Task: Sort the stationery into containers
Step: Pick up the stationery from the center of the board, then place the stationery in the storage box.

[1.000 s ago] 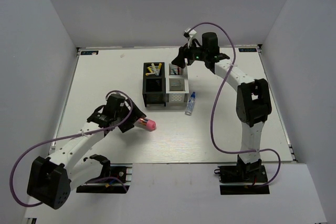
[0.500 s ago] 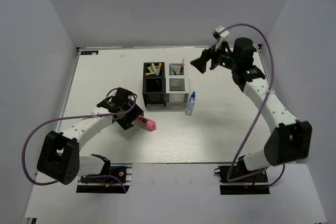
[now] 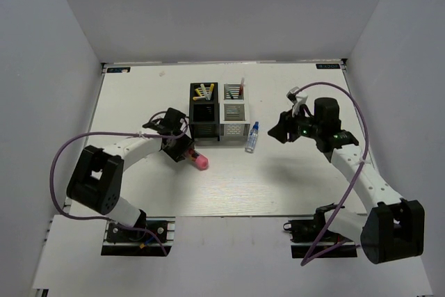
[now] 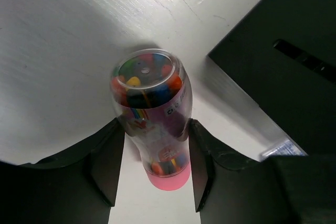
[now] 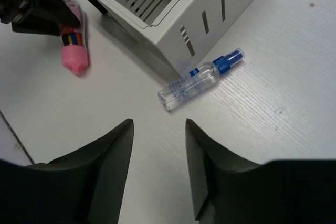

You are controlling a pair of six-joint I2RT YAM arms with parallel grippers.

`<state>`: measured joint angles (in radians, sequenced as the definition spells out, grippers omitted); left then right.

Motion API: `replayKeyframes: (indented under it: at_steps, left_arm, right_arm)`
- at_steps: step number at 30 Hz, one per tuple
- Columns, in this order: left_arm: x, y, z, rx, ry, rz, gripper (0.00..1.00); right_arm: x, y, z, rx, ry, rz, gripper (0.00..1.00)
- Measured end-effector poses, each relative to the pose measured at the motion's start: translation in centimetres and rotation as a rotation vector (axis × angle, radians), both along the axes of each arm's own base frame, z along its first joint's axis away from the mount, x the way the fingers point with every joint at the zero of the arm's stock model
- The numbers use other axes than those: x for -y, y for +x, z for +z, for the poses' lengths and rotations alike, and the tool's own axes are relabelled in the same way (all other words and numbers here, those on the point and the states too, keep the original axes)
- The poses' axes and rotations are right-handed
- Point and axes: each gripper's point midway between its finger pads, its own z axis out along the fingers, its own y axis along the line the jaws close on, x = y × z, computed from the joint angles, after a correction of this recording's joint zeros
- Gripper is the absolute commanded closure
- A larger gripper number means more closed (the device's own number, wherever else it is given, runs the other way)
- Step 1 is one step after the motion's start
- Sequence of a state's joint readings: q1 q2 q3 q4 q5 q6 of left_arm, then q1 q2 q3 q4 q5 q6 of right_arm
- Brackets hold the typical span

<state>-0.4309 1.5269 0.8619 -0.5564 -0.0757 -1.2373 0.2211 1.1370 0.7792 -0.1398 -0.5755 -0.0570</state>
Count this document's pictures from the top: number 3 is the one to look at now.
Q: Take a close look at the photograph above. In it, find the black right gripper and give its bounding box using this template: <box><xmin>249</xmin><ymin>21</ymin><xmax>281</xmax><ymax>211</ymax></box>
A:
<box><xmin>268</xmin><ymin>104</ymin><xmax>323</xmax><ymax>144</ymax></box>

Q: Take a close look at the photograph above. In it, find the pink marker set bottle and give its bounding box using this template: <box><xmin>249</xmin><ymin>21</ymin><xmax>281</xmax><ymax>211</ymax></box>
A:
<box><xmin>187</xmin><ymin>148</ymin><xmax>209</xmax><ymax>170</ymax></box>

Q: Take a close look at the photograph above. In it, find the clear spray bottle blue cap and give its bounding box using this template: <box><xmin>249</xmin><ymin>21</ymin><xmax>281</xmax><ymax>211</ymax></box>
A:
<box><xmin>245</xmin><ymin>122</ymin><xmax>259</xmax><ymax>154</ymax></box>

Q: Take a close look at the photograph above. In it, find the pale green capped white marker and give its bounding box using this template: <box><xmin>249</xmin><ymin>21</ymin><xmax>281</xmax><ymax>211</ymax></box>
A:
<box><xmin>204</xmin><ymin>88</ymin><xmax>211</xmax><ymax>101</ymax></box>

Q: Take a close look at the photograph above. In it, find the red orange pen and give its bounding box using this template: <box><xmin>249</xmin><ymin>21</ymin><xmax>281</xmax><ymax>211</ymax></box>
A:
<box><xmin>238</xmin><ymin>77</ymin><xmax>245</xmax><ymax>99</ymax></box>

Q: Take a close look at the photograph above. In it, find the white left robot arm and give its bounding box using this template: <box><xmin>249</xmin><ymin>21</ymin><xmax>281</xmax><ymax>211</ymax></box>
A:
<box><xmin>67</xmin><ymin>108</ymin><xmax>193</xmax><ymax>241</ymax></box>

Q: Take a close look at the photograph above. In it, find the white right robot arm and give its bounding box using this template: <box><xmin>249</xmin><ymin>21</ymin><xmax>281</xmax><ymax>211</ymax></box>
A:
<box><xmin>268</xmin><ymin>96</ymin><xmax>425</xmax><ymax>264</ymax></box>

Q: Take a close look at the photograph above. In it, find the black slotted organizer box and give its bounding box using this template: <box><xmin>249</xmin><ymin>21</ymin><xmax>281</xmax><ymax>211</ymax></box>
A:
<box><xmin>188</xmin><ymin>82</ymin><xmax>220</xmax><ymax>142</ymax></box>

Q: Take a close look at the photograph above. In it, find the white slotted organizer box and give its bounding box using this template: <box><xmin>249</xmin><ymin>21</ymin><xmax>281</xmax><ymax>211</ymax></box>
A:
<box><xmin>219</xmin><ymin>83</ymin><xmax>251</xmax><ymax>142</ymax></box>

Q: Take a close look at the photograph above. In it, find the yellow capped marker in organizer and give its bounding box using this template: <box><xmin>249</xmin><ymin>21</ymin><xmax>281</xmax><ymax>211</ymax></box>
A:
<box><xmin>200</xmin><ymin>83</ymin><xmax>207</xmax><ymax>96</ymax></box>

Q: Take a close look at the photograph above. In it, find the right XDOF logo sticker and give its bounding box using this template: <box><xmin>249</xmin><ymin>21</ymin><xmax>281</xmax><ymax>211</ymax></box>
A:
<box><xmin>316</xmin><ymin>63</ymin><xmax>341</xmax><ymax>70</ymax></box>

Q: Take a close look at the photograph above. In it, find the black XDOF logo sticker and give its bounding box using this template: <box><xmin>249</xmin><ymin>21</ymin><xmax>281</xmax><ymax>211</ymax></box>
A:
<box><xmin>106</xmin><ymin>67</ymin><xmax>131</xmax><ymax>73</ymax></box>

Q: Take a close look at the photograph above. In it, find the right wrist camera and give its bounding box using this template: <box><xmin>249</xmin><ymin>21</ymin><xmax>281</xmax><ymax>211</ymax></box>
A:
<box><xmin>286</xmin><ymin>86</ymin><xmax>308</xmax><ymax>117</ymax></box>

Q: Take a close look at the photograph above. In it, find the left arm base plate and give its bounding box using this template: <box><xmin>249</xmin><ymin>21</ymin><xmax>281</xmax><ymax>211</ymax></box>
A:
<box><xmin>101</xmin><ymin>217</ymin><xmax>175</xmax><ymax>257</ymax></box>

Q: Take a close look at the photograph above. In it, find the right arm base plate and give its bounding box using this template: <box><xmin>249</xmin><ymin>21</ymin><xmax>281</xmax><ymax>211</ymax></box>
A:
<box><xmin>284</xmin><ymin>219</ymin><xmax>362</xmax><ymax>259</ymax></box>

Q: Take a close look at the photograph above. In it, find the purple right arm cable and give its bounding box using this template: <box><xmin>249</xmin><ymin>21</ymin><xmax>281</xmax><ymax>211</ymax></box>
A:
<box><xmin>295</xmin><ymin>81</ymin><xmax>368</xmax><ymax>266</ymax></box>

